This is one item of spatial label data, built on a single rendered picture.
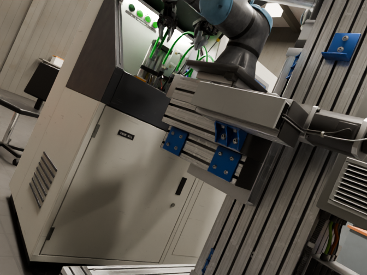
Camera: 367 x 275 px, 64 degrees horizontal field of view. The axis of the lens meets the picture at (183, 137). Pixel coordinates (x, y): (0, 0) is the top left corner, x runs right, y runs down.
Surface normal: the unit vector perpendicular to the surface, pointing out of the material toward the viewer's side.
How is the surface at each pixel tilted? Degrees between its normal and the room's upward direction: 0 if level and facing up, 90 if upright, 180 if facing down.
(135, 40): 90
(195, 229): 90
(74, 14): 90
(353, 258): 90
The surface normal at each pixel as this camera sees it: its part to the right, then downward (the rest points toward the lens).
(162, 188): 0.57, 0.25
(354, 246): -0.66, -0.29
